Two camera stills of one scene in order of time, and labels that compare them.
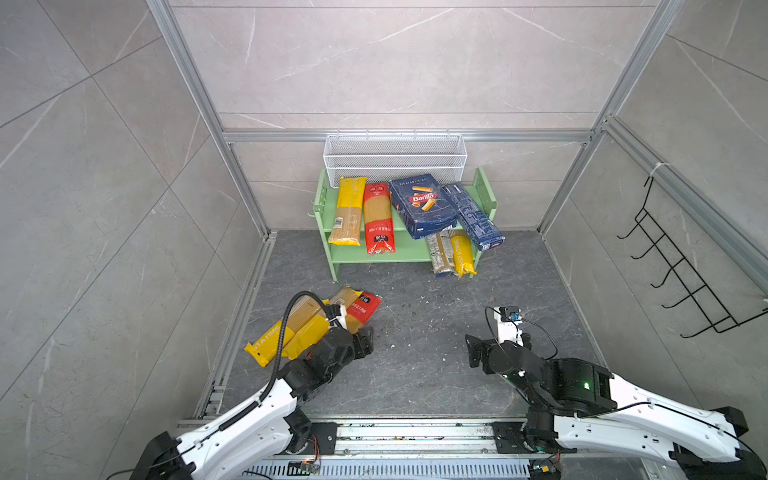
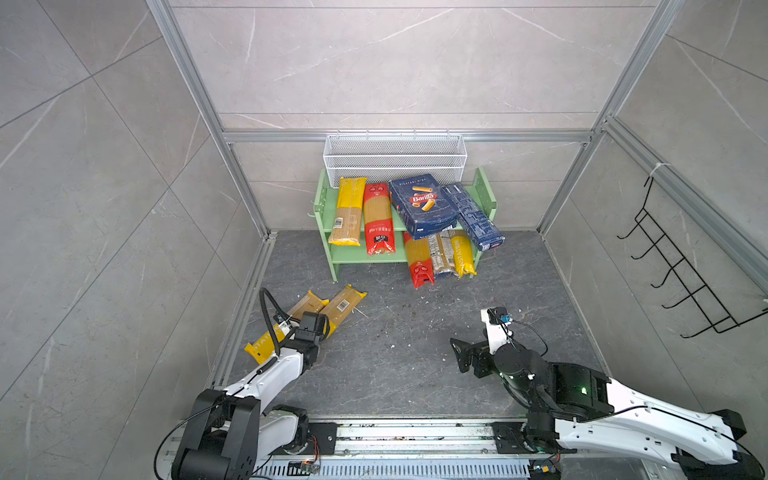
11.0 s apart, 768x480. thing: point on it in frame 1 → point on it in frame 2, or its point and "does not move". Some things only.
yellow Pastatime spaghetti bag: (462, 253) does not move
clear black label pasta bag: (441, 252) does not move
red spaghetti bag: (379, 234) does not move
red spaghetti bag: (359, 307) → (420, 261)
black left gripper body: (351, 352) → (325, 336)
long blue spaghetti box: (479, 226) does not move
